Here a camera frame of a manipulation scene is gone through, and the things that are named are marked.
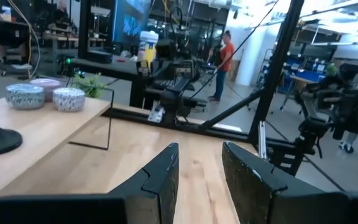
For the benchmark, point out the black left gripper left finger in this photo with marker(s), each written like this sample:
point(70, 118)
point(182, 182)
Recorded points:
point(154, 193)

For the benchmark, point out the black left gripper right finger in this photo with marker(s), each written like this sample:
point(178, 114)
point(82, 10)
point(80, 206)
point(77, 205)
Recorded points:
point(253, 193)

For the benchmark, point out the white blue-patterned candle holder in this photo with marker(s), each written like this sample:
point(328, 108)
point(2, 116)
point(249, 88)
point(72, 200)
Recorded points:
point(68, 100)

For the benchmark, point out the large black monitor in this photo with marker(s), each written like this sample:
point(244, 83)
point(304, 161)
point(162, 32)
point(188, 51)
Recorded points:
point(132, 21)

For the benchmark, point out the dark grey desk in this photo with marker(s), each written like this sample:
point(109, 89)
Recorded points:
point(110, 67)

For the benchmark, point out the person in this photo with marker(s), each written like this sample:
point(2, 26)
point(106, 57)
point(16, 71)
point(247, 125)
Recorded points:
point(346, 147)
point(62, 12)
point(226, 57)

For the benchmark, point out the grey workbench on casters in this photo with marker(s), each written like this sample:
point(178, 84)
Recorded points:
point(303, 79)

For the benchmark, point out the black aluminium rig frame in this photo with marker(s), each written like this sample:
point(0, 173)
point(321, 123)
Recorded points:
point(275, 71)

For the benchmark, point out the wooden shelf with black frame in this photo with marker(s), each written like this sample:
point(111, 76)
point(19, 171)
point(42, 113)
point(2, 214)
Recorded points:
point(57, 130)

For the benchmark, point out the pink speckled candle holder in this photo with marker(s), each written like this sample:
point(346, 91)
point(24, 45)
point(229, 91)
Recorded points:
point(47, 85)

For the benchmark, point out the small potted tree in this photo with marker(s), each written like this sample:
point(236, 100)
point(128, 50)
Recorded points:
point(331, 70)

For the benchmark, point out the yellow wipes canister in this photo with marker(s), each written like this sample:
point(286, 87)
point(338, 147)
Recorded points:
point(148, 49)

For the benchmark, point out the green plant in white pot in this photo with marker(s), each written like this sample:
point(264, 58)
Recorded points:
point(90, 87)

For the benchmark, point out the silver aluminium bar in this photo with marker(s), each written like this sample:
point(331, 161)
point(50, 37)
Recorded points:
point(262, 140)

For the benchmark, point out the blue-grey patterned candle holder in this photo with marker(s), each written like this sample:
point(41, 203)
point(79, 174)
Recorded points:
point(25, 98)

